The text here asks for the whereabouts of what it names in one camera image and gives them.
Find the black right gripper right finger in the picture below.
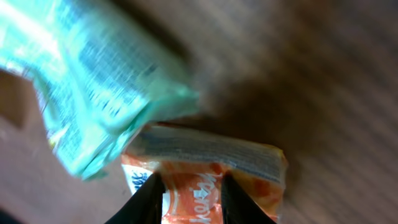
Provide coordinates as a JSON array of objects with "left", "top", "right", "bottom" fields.
[{"left": 221, "top": 172, "right": 276, "bottom": 224}]

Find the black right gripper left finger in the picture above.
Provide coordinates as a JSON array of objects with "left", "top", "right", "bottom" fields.
[{"left": 105, "top": 173, "right": 165, "bottom": 224}]

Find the orange tissue pack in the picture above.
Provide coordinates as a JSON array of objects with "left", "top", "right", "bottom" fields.
[{"left": 121, "top": 123, "right": 288, "bottom": 223}]

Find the teal tissue pack wrapper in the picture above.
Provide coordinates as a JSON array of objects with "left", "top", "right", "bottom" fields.
[{"left": 1, "top": 0, "right": 198, "bottom": 179}]

